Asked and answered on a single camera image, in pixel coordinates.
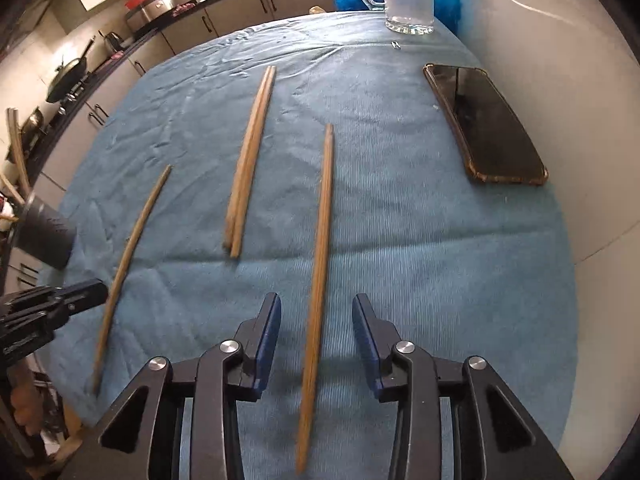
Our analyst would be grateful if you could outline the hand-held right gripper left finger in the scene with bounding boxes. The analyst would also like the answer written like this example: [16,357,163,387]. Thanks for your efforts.
[65,291,282,480]

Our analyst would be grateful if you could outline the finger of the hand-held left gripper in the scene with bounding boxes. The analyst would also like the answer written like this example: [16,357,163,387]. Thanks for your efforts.
[9,278,110,329]

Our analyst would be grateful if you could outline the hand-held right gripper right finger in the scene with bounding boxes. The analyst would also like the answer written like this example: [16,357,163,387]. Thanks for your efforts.
[351,293,573,480]

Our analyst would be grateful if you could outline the dark grey chopstick holder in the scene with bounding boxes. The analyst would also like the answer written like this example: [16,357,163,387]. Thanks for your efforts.
[17,194,78,271]

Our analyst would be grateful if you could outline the blue tablecloth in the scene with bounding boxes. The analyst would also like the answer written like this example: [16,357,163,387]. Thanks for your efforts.
[37,10,583,480]

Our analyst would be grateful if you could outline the metal cooking pot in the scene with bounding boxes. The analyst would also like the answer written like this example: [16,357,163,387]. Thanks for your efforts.
[17,105,47,147]

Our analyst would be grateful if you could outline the black wok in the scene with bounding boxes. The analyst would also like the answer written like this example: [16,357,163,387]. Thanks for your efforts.
[45,35,97,103]

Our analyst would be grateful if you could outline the black smartphone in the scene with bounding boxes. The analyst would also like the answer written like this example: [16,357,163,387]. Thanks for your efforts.
[422,62,550,187]

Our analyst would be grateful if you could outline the black kitchen countertop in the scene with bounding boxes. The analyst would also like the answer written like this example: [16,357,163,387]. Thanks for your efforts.
[25,0,356,171]

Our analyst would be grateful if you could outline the steel rice cooker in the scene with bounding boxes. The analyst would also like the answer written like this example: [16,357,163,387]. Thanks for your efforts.
[125,0,176,31]

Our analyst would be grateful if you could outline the beige lower kitchen cabinets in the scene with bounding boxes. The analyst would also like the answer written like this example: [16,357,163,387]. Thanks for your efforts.
[0,0,358,311]

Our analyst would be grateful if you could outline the blue plastic bag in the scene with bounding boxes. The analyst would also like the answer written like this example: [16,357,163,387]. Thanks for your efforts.
[334,0,473,36]

